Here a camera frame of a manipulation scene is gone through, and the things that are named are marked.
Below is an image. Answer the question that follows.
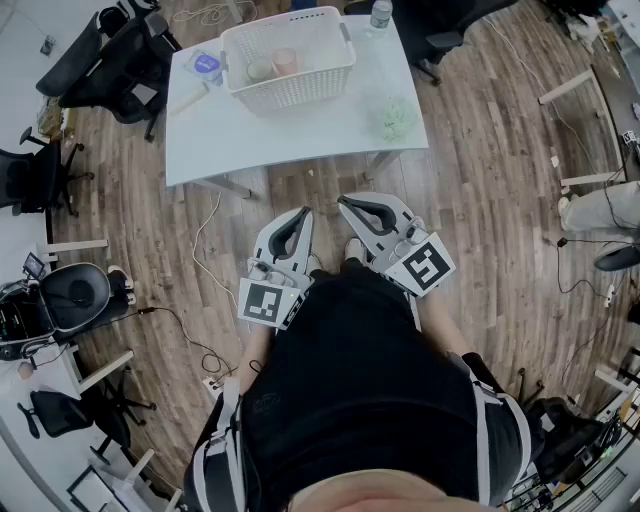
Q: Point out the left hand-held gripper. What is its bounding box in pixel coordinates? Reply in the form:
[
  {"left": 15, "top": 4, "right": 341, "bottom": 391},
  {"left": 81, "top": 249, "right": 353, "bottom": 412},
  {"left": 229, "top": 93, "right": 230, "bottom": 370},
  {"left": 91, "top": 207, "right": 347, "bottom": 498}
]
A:
[{"left": 238, "top": 205, "right": 316, "bottom": 332}]

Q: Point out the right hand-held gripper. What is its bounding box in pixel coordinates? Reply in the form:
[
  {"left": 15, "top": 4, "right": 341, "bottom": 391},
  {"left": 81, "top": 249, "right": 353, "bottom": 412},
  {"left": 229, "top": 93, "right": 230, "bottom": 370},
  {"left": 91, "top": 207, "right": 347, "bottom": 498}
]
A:
[{"left": 337, "top": 191, "right": 457, "bottom": 300}]

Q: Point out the white plastic basket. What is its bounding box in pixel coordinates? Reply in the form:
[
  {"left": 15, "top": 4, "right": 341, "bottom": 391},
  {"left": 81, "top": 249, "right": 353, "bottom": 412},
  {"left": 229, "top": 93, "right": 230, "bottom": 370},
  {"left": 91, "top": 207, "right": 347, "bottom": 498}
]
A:
[{"left": 219, "top": 5, "right": 358, "bottom": 119}]

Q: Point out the green cup with handle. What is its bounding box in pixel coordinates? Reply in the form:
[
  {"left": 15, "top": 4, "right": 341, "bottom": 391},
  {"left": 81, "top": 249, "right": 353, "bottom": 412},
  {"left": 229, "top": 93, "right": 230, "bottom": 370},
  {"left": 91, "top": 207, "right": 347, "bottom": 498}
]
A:
[{"left": 245, "top": 59, "right": 275, "bottom": 85}]

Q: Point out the pink cup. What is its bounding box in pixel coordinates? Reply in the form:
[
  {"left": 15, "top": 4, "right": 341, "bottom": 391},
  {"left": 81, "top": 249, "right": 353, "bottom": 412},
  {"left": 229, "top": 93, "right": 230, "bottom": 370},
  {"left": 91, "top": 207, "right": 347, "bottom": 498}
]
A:
[{"left": 271, "top": 47, "right": 300, "bottom": 79}]

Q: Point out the person's left forearm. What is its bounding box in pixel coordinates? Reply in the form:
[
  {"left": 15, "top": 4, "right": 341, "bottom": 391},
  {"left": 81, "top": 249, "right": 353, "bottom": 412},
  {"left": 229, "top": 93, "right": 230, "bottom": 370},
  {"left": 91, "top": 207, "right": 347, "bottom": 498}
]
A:
[{"left": 237, "top": 319, "right": 275, "bottom": 399}]

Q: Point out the person's right forearm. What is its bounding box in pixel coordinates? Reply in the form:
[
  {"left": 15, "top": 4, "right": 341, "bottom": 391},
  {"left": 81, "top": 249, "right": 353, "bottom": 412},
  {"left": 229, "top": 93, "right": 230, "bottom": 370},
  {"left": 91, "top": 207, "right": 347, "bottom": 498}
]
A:
[{"left": 418, "top": 287, "right": 474, "bottom": 361}]

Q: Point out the green crumpled bag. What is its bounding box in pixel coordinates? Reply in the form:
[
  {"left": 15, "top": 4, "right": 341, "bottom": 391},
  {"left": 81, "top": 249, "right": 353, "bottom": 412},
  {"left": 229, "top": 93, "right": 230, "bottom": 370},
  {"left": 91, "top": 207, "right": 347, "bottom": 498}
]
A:
[{"left": 368, "top": 94, "right": 421, "bottom": 145}]

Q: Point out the person's black clothing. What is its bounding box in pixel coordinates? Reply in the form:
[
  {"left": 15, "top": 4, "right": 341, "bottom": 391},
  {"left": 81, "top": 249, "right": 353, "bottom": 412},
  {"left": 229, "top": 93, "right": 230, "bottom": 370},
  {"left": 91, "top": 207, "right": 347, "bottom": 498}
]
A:
[{"left": 183, "top": 257, "right": 546, "bottom": 512}]

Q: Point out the cream cylindrical roll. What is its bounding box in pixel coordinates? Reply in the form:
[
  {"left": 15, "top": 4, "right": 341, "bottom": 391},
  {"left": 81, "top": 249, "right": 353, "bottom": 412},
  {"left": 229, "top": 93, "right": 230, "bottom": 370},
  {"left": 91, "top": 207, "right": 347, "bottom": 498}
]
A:
[{"left": 168, "top": 81, "right": 211, "bottom": 117}]

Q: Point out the blue label plastic packet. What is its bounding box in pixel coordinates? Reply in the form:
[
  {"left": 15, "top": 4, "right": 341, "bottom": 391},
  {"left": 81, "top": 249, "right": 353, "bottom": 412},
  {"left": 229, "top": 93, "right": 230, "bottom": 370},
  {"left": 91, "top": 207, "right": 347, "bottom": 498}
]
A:
[{"left": 182, "top": 48, "right": 225, "bottom": 88}]

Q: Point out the clear water bottle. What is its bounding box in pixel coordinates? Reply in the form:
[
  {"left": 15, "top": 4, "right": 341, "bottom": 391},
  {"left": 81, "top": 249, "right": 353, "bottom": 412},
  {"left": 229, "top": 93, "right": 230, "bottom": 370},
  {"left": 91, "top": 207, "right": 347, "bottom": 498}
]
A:
[{"left": 368, "top": 0, "right": 395, "bottom": 32}]

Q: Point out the grey rimmed black chair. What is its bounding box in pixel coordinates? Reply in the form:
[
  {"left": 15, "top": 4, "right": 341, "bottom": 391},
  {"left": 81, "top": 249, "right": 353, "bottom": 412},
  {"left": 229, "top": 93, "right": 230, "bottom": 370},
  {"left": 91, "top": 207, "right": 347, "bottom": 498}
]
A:
[{"left": 39, "top": 262, "right": 114, "bottom": 346}]

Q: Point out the white desk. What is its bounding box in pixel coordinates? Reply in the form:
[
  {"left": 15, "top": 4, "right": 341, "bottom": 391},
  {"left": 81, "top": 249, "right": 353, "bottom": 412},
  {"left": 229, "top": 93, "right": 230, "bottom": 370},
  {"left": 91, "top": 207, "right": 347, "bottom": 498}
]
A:
[{"left": 537, "top": 64, "right": 629, "bottom": 194}]

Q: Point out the small black screen device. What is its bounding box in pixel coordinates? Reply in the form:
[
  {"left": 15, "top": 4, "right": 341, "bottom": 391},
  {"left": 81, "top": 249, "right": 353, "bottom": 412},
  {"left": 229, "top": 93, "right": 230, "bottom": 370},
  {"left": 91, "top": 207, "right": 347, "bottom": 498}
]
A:
[{"left": 22, "top": 251, "right": 49, "bottom": 280}]

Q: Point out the person's head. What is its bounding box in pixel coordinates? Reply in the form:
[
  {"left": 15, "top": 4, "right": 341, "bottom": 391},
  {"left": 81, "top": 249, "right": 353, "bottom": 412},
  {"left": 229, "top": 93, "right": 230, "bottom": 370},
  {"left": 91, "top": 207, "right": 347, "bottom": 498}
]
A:
[{"left": 287, "top": 467, "right": 506, "bottom": 512}]

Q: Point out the black backpack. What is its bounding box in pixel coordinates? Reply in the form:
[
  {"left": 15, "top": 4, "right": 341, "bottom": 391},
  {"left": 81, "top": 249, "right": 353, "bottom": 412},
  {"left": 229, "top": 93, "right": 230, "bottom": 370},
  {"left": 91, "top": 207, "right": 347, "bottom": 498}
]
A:
[{"left": 519, "top": 396, "right": 621, "bottom": 489}]

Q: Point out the black electronic equipment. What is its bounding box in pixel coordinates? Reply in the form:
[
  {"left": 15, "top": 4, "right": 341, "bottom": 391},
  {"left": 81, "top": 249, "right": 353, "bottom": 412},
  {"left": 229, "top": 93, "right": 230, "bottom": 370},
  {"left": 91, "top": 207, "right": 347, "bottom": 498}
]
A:
[{"left": 0, "top": 279, "right": 55, "bottom": 362}]

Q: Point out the black framed tray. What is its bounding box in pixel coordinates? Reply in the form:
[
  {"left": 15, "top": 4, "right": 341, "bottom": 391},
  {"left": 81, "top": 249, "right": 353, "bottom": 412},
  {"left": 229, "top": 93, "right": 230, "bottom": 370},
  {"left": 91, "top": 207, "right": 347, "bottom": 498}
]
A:
[{"left": 66, "top": 463, "right": 132, "bottom": 512}]

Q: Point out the white floor cable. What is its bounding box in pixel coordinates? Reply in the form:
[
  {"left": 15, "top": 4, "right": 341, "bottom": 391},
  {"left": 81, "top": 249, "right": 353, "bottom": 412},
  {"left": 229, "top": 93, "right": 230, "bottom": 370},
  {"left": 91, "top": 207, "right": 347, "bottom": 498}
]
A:
[{"left": 192, "top": 191, "right": 240, "bottom": 311}]

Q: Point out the black floor cable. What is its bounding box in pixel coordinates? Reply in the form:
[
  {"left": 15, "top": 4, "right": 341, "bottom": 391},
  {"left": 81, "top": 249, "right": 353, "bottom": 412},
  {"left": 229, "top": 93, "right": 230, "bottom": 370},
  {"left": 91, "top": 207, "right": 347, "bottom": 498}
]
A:
[{"left": 137, "top": 305, "right": 240, "bottom": 381}]

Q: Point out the white strap harness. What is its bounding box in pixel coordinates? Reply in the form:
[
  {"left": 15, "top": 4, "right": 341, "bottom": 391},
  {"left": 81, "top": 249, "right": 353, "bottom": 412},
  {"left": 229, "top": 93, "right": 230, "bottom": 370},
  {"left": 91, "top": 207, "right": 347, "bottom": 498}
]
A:
[{"left": 192, "top": 352, "right": 534, "bottom": 512}]

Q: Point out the black power cable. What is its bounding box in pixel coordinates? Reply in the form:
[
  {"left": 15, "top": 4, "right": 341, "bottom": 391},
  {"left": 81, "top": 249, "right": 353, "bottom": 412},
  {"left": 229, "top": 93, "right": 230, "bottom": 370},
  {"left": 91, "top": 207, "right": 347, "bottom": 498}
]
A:
[{"left": 556, "top": 237, "right": 627, "bottom": 296}]

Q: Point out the black wire rack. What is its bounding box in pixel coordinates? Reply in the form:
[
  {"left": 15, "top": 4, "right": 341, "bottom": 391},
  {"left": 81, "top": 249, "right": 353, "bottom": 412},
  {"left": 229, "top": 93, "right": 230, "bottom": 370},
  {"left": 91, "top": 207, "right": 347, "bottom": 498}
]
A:
[{"left": 504, "top": 439, "right": 640, "bottom": 512}]

